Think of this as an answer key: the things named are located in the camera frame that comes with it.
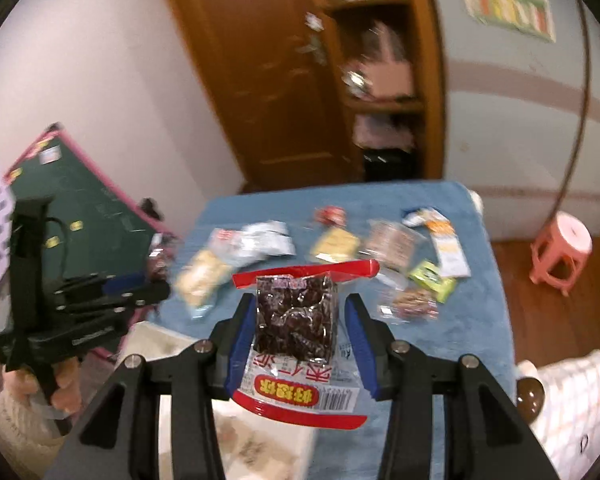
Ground red-white cream snack packet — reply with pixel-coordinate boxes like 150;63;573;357
172;229;238;320

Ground pink bag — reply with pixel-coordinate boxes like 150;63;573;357
365;22;416;98

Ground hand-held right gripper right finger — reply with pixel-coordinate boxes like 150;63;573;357
344;292;561;480

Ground blue-white snack packet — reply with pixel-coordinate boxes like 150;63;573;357
401;206;446;228

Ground small red snack packet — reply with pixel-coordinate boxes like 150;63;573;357
314;205;348;228

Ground clear brownish snack packet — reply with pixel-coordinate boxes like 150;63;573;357
362;218;426;273

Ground orange-white snack packet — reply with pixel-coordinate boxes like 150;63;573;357
427;220;472;278

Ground red-edged dark dates packet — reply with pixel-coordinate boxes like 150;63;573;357
231;259;381;431

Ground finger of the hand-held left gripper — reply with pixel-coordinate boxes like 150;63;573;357
55;272;148;301
65;281;172;316

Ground clear nuts snack packet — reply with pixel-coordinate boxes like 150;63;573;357
377;285;441;323

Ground checked white bedding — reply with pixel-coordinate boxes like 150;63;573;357
517;340;600;480

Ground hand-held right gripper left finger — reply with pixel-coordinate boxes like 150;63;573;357
45;292;253;480

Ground pink plastic stool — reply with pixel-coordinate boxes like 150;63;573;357
530;211;593;297

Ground green snack packet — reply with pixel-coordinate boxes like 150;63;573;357
409;259;458;303

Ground dark hoop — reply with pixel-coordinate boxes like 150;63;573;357
547;0;593;226

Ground folded pink towels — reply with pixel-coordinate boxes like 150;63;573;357
355;112;416;151

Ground dark red snack packet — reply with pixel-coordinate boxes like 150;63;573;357
147;232;181;286

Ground person's left hand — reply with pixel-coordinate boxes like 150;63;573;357
49;357;82;413

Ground wooden door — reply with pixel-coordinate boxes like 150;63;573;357
155;0;366;193

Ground person's left forearm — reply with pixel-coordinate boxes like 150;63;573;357
0;330;81;471

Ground yellow snack packet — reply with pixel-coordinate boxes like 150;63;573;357
310;226;360;265

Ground wooden shelf unit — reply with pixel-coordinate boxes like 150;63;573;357
300;0;448;183

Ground black box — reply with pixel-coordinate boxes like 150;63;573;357
362;147;416;181

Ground brown round knob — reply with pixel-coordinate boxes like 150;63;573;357
516;377;546;418

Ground silver white snack packet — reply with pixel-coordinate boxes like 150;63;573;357
235;220;296;263

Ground shiny crumpled wrappers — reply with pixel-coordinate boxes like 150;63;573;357
342;65;373;98

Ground green chalkboard with pink frame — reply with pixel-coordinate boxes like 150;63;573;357
2;122;181;366

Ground white plastic bin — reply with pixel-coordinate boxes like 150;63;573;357
115;320;318;480

